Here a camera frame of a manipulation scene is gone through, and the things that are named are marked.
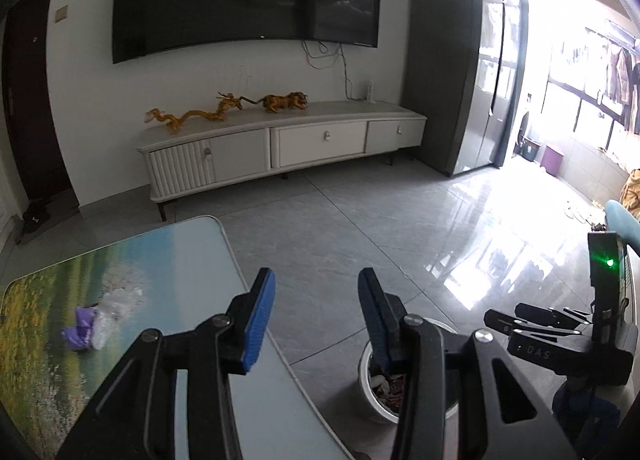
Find black shoes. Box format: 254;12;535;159
15;200;81;245

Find white slippers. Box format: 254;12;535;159
564;202;601;225

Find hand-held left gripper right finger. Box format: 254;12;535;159
357;267;576;460

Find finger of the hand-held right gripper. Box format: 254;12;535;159
515;303;596;328
483;309;593;341

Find purple wrapper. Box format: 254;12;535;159
62;306;99;352

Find television cables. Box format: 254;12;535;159
300;40;369;100

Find clear plastic wrapper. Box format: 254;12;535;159
90;284;147;351

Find golden dragon figurine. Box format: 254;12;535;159
145;92;246;131

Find dark brown door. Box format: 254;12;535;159
2;0;81;213

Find landscape print folding table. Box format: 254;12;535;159
0;216;368;460

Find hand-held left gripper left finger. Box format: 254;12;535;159
57;267;277;460

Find dark blue cloth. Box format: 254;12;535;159
552;374;622;457

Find tan cloth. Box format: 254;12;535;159
620;167;640;221

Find white television cabinet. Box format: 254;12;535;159
136;100;428;221

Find golden tiger figurine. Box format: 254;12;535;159
257;92;310;114

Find white round trash bin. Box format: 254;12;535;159
357;318;461;425

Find red snack wrapper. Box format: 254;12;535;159
384;374;409;412

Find hanging brown jacket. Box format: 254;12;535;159
607;47;640;106

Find grey refrigerator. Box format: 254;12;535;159
401;0;524;178

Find purple storage bin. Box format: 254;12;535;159
540;146;566;177

